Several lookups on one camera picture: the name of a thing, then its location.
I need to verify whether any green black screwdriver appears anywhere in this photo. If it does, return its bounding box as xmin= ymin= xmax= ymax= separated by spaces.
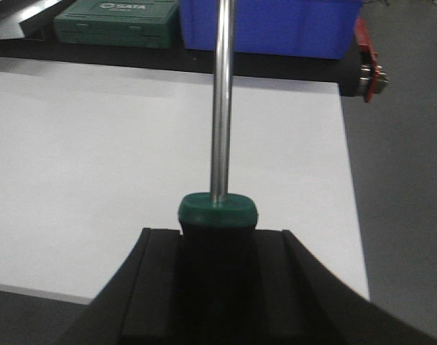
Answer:
xmin=178 ymin=1 xmax=258 ymax=344

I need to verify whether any blue plastic bin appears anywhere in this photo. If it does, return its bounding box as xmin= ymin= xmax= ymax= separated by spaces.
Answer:
xmin=179 ymin=0 xmax=362 ymax=60

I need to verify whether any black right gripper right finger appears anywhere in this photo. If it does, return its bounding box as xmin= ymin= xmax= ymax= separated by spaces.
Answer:
xmin=254 ymin=230 xmax=437 ymax=344

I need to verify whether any black conveyor belt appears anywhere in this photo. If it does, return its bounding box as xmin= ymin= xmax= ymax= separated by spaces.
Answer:
xmin=0 ymin=24 xmax=362 ymax=97

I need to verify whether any green tool case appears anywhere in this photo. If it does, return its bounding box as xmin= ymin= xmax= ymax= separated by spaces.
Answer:
xmin=53 ymin=1 xmax=179 ymax=49

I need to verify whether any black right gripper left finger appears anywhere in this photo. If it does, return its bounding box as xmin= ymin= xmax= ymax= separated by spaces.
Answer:
xmin=56 ymin=228 xmax=181 ymax=344

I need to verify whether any red conveyor frame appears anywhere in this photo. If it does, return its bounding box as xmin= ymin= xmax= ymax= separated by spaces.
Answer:
xmin=354 ymin=17 xmax=390 ymax=103

